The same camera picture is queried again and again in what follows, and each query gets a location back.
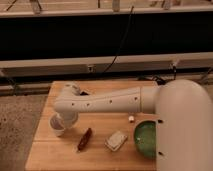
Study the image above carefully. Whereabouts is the black hanging cable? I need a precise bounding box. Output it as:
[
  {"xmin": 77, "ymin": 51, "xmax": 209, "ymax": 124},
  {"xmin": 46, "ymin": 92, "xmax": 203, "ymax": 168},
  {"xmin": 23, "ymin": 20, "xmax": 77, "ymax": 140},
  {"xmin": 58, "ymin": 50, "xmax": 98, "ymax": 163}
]
[{"xmin": 103, "ymin": 4, "xmax": 135, "ymax": 73}]

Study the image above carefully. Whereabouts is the grey metal shelf rail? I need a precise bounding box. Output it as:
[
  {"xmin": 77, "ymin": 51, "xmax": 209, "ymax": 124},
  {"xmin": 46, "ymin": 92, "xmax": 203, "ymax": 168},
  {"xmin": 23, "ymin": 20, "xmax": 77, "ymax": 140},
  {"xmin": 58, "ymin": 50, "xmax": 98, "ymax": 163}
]
[{"xmin": 0, "ymin": 52, "xmax": 213, "ymax": 77}]

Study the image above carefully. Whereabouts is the wooden table board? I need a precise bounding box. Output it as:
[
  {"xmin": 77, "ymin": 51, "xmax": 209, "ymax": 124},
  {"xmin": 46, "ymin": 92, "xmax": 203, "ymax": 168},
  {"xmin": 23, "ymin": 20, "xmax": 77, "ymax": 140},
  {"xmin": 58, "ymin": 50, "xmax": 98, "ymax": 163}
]
[{"xmin": 25, "ymin": 81, "xmax": 156, "ymax": 171}]

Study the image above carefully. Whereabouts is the green ceramic bowl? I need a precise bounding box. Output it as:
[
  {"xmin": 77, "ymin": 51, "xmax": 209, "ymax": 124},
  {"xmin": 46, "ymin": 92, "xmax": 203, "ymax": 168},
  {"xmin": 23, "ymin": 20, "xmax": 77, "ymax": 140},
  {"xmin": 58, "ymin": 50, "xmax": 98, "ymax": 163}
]
[{"xmin": 134, "ymin": 120, "xmax": 156, "ymax": 159}]

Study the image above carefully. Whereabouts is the red brown pocket knife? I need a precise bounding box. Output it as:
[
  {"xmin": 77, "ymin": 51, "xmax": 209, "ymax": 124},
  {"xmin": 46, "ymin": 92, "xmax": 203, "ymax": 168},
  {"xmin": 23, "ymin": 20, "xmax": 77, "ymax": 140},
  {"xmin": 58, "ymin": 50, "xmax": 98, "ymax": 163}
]
[{"xmin": 77, "ymin": 128, "xmax": 92, "ymax": 151}]

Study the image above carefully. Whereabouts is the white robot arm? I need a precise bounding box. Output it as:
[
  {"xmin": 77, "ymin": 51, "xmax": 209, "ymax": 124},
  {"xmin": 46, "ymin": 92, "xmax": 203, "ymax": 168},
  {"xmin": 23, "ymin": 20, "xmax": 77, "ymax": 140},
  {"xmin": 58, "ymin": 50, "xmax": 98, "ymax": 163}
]
[{"xmin": 54, "ymin": 80, "xmax": 213, "ymax": 171}]

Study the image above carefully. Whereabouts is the white ceramic cup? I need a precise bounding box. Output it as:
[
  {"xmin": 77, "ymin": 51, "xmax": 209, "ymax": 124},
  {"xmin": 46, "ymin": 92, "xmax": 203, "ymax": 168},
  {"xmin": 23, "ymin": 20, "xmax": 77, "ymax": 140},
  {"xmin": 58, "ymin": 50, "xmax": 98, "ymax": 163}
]
[{"xmin": 49, "ymin": 115, "xmax": 65, "ymax": 137}]

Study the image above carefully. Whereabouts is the black smartphone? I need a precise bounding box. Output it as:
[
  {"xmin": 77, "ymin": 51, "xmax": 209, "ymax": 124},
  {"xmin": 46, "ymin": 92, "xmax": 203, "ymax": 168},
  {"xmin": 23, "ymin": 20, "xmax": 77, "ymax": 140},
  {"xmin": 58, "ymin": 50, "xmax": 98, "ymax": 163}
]
[{"xmin": 80, "ymin": 90, "xmax": 90, "ymax": 96}]

